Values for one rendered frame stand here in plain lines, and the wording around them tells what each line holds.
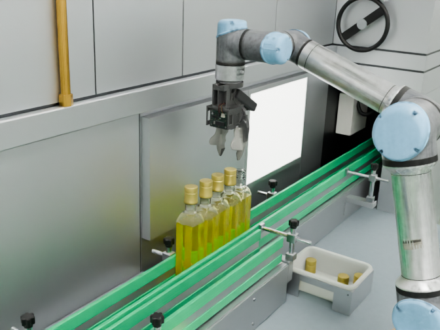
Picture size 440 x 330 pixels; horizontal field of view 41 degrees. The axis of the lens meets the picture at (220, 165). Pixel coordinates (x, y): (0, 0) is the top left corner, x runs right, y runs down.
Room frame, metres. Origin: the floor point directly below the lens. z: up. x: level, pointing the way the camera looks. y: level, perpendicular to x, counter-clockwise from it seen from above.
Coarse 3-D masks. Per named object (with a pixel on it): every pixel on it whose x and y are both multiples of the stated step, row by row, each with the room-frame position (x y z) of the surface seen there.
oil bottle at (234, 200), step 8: (224, 192) 1.52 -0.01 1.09; (232, 200) 1.49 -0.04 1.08; (240, 200) 1.52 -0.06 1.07; (232, 208) 1.49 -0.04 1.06; (240, 208) 1.52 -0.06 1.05; (232, 216) 1.49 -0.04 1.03; (240, 216) 1.52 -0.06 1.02; (232, 224) 1.49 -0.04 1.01; (240, 224) 1.53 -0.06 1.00; (232, 232) 1.49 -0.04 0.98
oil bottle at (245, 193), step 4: (236, 188) 1.56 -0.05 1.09; (240, 188) 1.56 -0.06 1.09; (244, 188) 1.56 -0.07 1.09; (248, 188) 1.57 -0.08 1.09; (240, 192) 1.54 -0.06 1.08; (244, 192) 1.55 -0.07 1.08; (248, 192) 1.56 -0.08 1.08; (240, 196) 1.54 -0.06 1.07; (244, 196) 1.54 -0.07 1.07; (248, 196) 1.56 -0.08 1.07; (244, 200) 1.54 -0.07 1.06; (248, 200) 1.56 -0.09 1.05; (244, 204) 1.55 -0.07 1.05; (248, 204) 1.56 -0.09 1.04; (244, 208) 1.55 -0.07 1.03; (248, 208) 1.56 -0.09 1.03; (244, 212) 1.55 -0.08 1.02; (248, 212) 1.57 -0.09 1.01; (244, 216) 1.55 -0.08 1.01; (248, 216) 1.57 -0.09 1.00; (244, 220) 1.55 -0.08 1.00; (248, 220) 1.57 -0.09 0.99; (244, 224) 1.55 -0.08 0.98; (248, 224) 1.57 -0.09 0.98; (240, 228) 1.54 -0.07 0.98; (244, 228) 1.55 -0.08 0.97; (248, 228) 1.57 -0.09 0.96; (240, 232) 1.54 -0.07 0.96
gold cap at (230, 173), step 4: (228, 168) 1.52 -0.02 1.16; (232, 168) 1.52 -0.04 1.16; (224, 172) 1.52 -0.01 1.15; (228, 172) 1.51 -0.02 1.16; (232, 172) 1.51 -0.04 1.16; (224, 176) 1.52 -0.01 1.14; (228, 176) 1.51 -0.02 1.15; (232, 176) 1.51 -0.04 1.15; (224, 180) 1.52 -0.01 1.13; (228, 180) 1.51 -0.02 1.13; (232, 180) 1.51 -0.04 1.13; (224, 184) 1.51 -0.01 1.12; (228, 184) 1.50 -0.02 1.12; (232, 184) 1.51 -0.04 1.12
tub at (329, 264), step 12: (300, 252) 1.67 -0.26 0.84; (312, 252) 1.70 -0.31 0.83; (324, 252) 1.68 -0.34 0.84; (300, 264) 1.65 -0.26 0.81; (324, 264) 1.67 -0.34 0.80; (336, 264) 1.65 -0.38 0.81; (348, 264) 1.63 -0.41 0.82; (360, 264) 1.61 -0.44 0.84; (312, 276) 1.52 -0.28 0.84; (324, 276) 1.64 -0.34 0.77; (336, 276) 1.65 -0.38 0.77; (360, 276) 1.53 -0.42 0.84; (348, 288) 1.47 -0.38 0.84
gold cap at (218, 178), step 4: (216, 172) 1.49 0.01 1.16; (212, 176) 1.46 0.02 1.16; (216, 176) 1.46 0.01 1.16; (220, 176) 1.46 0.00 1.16; (212, 180) 1.46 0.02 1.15; (216, 180) 1.46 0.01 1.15; (220, 180) 1.46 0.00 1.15; (216, 184) 1.46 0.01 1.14; (220, 184) 1.46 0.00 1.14; (212, 188) 1.46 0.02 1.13; (216, 188) 1.46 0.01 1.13; (220, 188) 1.46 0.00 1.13
